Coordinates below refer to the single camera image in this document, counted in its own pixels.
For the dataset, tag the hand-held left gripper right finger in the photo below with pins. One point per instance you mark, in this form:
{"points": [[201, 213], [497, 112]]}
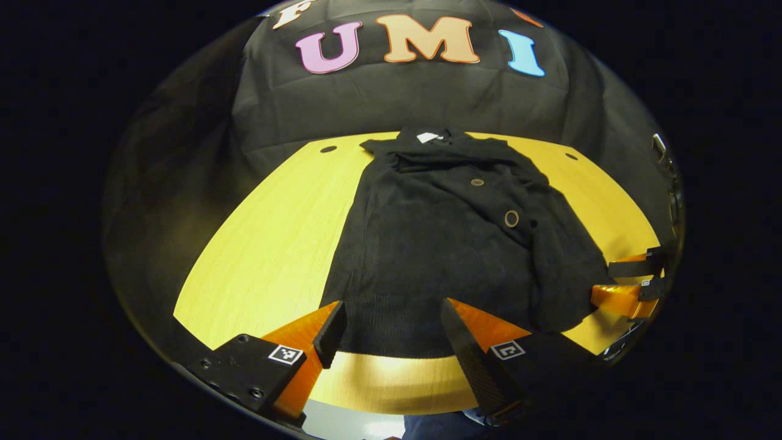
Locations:
{"points": [[470, 360]]}

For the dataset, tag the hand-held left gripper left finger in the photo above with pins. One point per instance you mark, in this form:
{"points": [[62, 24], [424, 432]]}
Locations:
{"points": [[333, 333]]}

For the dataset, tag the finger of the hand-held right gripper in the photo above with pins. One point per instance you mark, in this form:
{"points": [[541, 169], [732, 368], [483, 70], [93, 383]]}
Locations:
{"points": [[629, 267], [620, 299]]}

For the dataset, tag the black button-up garment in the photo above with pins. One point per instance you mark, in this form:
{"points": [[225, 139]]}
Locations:
{"points": [[440, 256]]}

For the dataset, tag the person's blue trousers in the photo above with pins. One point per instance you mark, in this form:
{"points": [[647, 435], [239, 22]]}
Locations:
{"points": [[434, 428]]}

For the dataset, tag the black backdrop cloth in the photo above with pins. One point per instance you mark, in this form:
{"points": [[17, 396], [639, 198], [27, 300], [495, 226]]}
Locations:
{"points": [[397, 98]]}

